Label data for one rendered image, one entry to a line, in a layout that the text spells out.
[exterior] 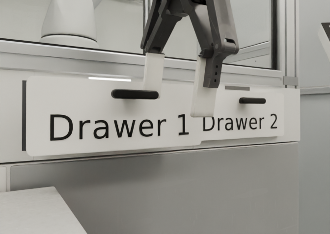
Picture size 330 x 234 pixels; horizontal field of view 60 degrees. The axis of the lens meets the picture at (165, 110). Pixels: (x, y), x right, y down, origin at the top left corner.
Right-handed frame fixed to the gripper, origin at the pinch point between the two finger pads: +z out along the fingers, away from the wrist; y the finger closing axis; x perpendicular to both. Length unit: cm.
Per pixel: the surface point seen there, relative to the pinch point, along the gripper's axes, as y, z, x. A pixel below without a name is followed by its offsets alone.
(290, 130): 15, 10, -48
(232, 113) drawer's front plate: 14.6, 5.3, -25.0
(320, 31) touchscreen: 32, -21, -77
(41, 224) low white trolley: -4.0, 13.2, 16.9
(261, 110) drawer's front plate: 14.8, 4.6, -34.2
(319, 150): 69, 41, -153
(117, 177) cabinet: 13.8, 17.4, 1.9
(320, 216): 60, 81, -153
